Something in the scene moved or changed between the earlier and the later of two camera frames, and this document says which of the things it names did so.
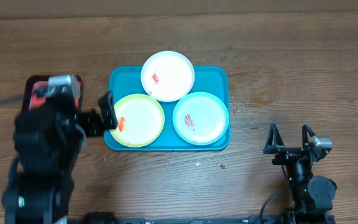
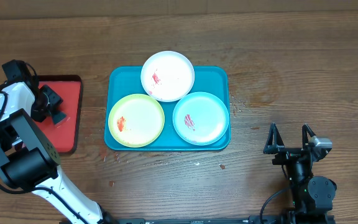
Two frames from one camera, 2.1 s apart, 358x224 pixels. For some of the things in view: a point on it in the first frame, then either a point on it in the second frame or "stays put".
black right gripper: (286, 153) stays put
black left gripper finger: (106, 103) -> (57, 117)
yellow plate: (140, 121) stays put
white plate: (167, 76) stays put
